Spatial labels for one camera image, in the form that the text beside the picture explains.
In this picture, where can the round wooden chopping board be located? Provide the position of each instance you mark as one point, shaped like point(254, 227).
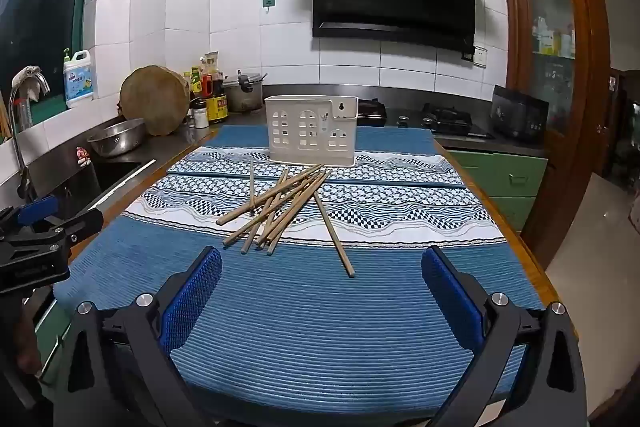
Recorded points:
point(155, 99)

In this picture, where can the white plastic utensil holder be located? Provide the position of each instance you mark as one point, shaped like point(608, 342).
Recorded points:
point(310, 107)

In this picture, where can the wooden glass door cabinet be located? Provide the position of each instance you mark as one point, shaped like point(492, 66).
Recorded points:
point(512, 57)

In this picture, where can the pile of wooden chopsticks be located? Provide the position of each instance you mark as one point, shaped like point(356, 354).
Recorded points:
point(287, 199)

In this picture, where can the blue patterned woven mat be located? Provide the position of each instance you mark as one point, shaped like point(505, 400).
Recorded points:
point(400, 142)
point(310, 322)

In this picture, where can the beige paper packet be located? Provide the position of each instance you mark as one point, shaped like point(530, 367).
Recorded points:
point(211, 63)

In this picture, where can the white rag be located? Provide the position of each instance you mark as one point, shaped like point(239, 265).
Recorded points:
point(30, 79)

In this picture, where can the steel colander bowl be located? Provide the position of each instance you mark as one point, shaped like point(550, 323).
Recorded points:
point(117, 139)

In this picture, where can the dark soy sauce bottle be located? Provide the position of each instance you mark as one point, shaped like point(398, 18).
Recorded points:
point(218, 107)

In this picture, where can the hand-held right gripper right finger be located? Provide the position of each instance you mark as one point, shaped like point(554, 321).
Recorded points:
point(450, 302)

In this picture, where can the white shaker jar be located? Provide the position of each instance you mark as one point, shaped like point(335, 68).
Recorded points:
point(200, 119)

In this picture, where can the steel pressure cooker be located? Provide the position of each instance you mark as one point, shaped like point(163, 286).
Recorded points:
point(245, 97)

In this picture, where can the white detergent bottle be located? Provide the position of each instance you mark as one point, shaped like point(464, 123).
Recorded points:
point(80, 82)

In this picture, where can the black gas stove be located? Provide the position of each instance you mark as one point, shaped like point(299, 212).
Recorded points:
point(440, 119)

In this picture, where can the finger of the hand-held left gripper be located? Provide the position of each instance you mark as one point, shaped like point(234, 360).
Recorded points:
point(85, 223)
point(37, 209)

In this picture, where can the black countertop appliance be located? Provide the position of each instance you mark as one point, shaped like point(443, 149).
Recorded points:
point(520, 114)

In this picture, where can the steel kitchen faucet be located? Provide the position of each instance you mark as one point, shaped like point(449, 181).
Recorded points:
point(16, 142)

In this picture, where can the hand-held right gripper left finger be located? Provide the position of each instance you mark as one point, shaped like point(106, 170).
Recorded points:
point(195, 302)

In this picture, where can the green drawer cabinet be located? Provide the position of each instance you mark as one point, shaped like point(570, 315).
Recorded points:
point(500, 172)

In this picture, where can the person's left hand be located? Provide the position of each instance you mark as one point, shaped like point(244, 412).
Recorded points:
point(27, 339)

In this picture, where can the dark window green frame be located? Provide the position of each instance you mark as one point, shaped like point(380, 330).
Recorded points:
point(40, 7)

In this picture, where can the white wall outlet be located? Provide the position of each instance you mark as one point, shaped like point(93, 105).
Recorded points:
point(480, 57)

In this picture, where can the black kitchen sink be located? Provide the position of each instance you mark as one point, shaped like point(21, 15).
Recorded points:
point(117, 179)

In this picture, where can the red cap sauce bottle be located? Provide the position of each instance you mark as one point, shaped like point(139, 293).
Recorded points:
point(207, 86)

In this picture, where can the yellow seasoning bottle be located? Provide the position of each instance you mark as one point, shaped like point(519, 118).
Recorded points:
point(195, 82)

